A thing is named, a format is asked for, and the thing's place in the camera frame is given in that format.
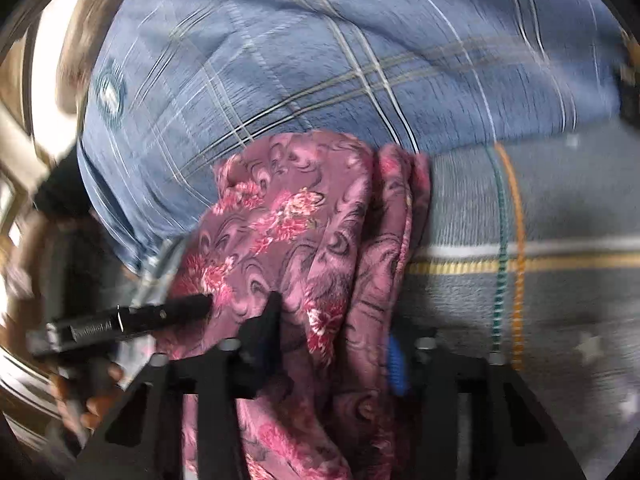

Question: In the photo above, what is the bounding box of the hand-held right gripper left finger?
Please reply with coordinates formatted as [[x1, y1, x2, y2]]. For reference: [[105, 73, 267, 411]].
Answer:
[[75, 292, 283, 480]]

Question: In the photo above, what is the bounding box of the grey striped blanket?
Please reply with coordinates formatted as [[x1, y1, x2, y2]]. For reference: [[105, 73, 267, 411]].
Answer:
[[399, 122, 640, 480]]

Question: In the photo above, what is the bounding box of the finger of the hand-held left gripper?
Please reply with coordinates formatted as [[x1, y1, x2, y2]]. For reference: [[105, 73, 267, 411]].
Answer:
[[119, 293, 214, 337]]

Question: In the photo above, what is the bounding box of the person's left hand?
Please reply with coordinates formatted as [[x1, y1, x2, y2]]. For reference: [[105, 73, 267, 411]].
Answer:
[[51, 364, 124, 432]]

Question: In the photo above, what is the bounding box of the person's blue plaid shirt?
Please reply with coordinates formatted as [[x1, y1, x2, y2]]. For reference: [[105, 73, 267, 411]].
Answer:
[[76, 0, 627, 282]]

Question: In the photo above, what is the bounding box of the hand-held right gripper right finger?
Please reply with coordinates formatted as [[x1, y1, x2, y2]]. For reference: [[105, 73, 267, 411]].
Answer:
[[386, 326, 587, 480]]

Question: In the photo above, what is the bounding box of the person's left forearm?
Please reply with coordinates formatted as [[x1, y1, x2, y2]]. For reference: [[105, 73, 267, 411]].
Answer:
[[54, 0, 127, 117]]

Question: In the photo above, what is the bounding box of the pink floral garment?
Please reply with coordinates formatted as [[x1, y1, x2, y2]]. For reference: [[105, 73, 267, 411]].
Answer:
[[167, 129, 434, 480]]

